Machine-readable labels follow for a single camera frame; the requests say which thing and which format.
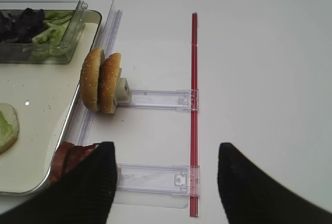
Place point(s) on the green lettuce in container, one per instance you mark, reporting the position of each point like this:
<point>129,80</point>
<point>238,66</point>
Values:
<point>55,39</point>

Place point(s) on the clear right lower track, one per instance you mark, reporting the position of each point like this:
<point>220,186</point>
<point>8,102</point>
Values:
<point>171,180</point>

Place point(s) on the clear right upper track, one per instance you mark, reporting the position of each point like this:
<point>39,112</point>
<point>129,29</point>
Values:
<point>182,100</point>

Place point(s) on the lettuce leaf on bun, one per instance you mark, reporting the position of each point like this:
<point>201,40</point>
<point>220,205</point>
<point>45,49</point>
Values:
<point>6,131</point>

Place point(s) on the sesame bun front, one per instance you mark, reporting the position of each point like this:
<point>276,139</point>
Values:
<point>89,78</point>

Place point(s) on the white metal tray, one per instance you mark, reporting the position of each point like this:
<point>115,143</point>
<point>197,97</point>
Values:
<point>43,97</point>

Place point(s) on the sesame bun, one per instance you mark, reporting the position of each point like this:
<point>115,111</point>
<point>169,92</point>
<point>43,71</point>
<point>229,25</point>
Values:
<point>108,78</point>
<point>89,78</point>

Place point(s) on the red right rail strip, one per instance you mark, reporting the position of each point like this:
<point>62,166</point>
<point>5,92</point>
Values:
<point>194,163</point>

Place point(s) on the sliced meat patties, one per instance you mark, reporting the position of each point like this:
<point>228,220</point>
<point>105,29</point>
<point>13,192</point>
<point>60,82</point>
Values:
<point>72,164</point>

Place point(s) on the clear track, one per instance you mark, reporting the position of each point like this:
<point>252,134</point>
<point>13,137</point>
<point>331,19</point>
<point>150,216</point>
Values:
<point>171,180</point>
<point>182,100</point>

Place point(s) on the purple cabbage leaves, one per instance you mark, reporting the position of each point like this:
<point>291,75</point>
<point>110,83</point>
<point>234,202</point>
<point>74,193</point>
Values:
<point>22,28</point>

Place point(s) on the white pusher block right upper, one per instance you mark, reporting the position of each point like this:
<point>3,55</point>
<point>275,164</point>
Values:
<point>122,92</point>

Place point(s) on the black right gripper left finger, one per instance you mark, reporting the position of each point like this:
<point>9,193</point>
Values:
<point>83,195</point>

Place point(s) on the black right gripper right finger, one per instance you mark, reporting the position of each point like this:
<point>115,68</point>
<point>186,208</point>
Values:
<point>249,195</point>

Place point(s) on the clear plastic salad container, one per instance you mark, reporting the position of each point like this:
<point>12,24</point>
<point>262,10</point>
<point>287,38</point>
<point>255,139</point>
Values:
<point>15,53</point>

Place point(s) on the sesame bun rear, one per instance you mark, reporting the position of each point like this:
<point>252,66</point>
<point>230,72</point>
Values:
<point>108,78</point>

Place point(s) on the bottom bun on tray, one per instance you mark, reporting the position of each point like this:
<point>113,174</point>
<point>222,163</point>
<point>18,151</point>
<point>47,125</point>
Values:
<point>12,118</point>

